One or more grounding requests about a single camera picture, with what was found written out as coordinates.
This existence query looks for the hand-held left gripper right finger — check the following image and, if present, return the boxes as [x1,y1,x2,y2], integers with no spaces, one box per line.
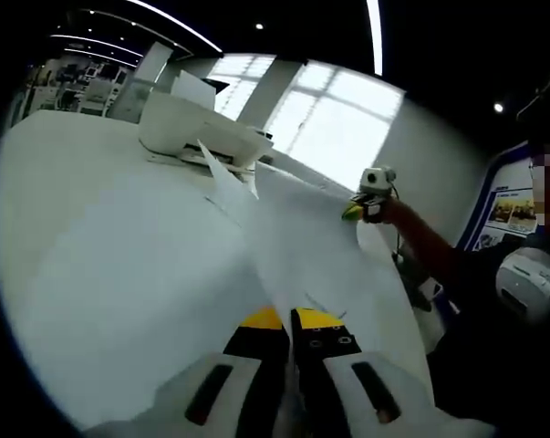
[290,307,495,438]

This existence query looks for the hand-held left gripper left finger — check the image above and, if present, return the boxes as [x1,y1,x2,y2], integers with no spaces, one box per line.
[85,306,289,438]

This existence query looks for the stack of printing papers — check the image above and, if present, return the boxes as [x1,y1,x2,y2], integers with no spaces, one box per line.
[196,139,426,361]

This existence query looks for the wide bright window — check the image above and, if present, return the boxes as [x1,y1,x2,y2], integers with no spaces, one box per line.
[267,63,403,191]

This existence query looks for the person's dark clothing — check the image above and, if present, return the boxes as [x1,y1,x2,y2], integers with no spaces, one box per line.
[427,227,550,421]

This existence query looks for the long ceiling light strip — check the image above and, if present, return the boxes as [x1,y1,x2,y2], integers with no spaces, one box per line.
[367,0,385,77]
[128,0,223,54]

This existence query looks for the narrow bright window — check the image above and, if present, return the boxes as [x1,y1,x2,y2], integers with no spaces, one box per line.
[208,54,275,122]

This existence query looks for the white grey chest device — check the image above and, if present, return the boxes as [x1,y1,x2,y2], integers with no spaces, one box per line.
[495,245,550,325]

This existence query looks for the white printer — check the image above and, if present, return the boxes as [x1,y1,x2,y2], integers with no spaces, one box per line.
[137,70,275,174]

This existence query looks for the white table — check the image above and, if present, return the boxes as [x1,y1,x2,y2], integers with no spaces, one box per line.
[0,109,435,433]

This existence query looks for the white office equipment cluster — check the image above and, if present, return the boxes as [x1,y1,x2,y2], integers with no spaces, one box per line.
[9,54,137,120]

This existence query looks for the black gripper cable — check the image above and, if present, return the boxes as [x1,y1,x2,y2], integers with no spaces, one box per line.
[389,180,406,268]

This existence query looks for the blue framed wall poster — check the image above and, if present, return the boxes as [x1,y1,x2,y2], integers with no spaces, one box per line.
[456,141,538,252]

